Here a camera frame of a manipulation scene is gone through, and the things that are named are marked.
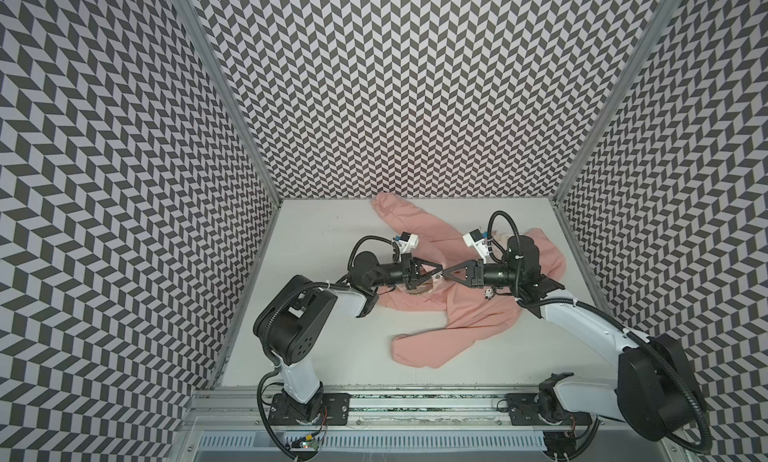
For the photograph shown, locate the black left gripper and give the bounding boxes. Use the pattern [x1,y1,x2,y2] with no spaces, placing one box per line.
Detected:
[365,254,441,288]

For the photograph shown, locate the pink Snoopy zip jacket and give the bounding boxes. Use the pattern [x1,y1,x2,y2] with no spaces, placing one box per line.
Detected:
[370,191,568,370]

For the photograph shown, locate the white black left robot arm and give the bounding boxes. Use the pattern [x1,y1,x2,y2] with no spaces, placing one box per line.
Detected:
[253,251,443,425]

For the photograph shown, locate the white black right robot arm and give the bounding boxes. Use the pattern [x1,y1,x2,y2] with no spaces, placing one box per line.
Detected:
[442,230,711,451]

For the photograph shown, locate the small green circuit board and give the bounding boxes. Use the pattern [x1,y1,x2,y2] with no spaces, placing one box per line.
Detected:
[290,436,321,451]

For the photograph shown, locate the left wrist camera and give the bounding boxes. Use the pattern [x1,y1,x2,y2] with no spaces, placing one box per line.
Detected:
[393,232,419,262]

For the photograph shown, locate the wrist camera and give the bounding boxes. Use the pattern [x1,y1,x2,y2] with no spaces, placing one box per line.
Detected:
[462,229,493,263]
[393,232,419,262]

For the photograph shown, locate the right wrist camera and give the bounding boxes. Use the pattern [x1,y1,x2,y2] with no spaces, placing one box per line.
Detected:
[462,229,493,263]

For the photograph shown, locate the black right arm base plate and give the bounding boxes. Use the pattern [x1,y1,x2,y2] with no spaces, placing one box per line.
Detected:
[496,392,593,428]

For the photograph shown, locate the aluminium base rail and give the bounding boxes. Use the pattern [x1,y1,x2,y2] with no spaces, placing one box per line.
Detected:
[173,385,685,436]

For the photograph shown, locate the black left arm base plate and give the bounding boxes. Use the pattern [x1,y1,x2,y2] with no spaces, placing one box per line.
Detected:
[267,392,351,426]

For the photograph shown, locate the black left corrugated cable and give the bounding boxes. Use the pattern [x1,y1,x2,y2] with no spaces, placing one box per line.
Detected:
[256,233,397,462]

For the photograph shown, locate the black corrugated cable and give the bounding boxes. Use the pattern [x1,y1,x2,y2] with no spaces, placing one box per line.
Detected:
[487,209,713,454]
[256,233,397,462]

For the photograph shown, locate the black right corrugated cable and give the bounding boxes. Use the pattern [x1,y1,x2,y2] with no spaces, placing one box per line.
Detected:
[487,209,713,454]

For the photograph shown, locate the aluminium corner post right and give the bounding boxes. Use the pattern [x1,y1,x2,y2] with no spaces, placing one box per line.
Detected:
[551,0,683,207]

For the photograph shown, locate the aluminium corner post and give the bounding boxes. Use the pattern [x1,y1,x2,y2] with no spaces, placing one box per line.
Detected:
[170,0,282,206]
[551,0,683,207]

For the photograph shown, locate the aluminium corner post left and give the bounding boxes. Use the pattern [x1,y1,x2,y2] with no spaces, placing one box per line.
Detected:
[170,0,282,206]

